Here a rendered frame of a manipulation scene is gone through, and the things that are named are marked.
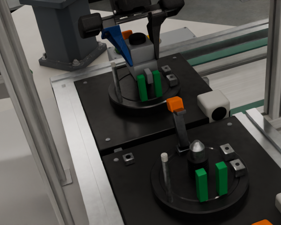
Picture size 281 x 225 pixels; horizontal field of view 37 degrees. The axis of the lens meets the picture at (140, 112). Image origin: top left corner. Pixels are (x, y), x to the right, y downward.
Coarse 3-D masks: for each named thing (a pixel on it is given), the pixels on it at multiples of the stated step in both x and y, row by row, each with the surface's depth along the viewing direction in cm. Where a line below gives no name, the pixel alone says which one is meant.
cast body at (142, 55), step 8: (128, 40) 74; (136, 40) 72; (144, 40) 72; (128, 48) 72; (136, 48) 71; (144, 48) 72; (152, 48) 72; (136, 56) 72; (144, 56) 72; (152, 56) 73; (136, 64) 73; (144, 64) 73; (152, 64) 73; (136, 72) 73; (144, 72) 73; (136, 80) 74; (152, 80) 73
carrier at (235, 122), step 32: (224, 128) 69; (160, 160) 62; (192, 160) 56; (224, 160) 60; (256, 160) 62; (128, 192) 61; (160, 192) 57; (192, 192) 56; (224, 192) 55; (256, 192) 57; (128, 224) 56; (160, 224) 55; (192, 224) 55; (224, 224) 54
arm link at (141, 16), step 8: (160, 0) 72; (168, 0) 71; (176, 0) 71; (112, 8) 72; (136, 8) 74; (144, 8) 73; (152, 8) 73; (160, 8) 73; (168, 8) 71; (176, 8) 74; (88, 16) 69; (96, 16) 69; (128, 16) 73; (136, 16) 73; (144, 16) 73; (168, 16) 77; (80, 24) 69; (88, 24) 69; (96, 24) 69; (80, 32) 71; (88, 32) 74; (96, 32) 74
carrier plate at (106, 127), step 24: (120, 72) 88; (192, 72) 84; (96, 96) 82; (192, 96) 78; (96, 120) 76; (120, 120) 75; (144, 120) 74; (168, 120) 73; (192, 120) 72; (96, 144) 72; (120, 144) 70
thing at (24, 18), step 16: (16, 16) 151; (32, 16) 149; (32, 32) 138; (144, 32) 127; (160, 32) 125; (192, 32) 123; (208, 32) 121; (32, 48) 128; (32, 64) 120; (96, 64) 115; (48, 80) 111; (48, 96) 105
